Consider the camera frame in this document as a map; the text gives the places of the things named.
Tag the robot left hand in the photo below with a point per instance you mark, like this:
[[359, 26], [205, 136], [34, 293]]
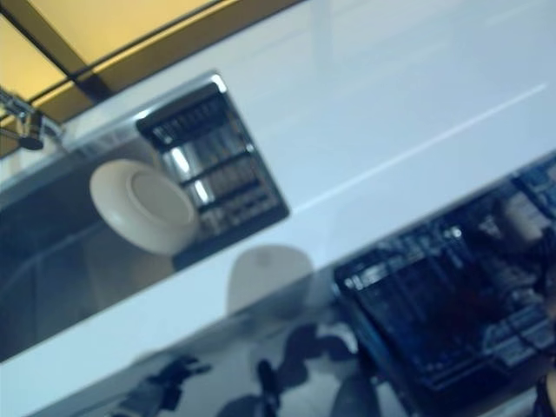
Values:
[[178, 373]]

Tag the cream ceramic plate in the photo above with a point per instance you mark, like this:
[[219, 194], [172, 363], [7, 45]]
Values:
[[147, 208], [523, 219]]

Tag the stainless steel sink basin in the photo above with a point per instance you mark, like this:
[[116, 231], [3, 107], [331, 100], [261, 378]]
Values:
[[43, 260]]

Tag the black dish drainer rack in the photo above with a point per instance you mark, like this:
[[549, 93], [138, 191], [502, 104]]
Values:
[[217, 182]]

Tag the chrome pull-down faucet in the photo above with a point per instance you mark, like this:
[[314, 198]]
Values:
[[30, 126]]

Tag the dark metal window frame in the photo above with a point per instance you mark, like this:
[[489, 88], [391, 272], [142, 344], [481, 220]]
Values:
[[56, 39]]

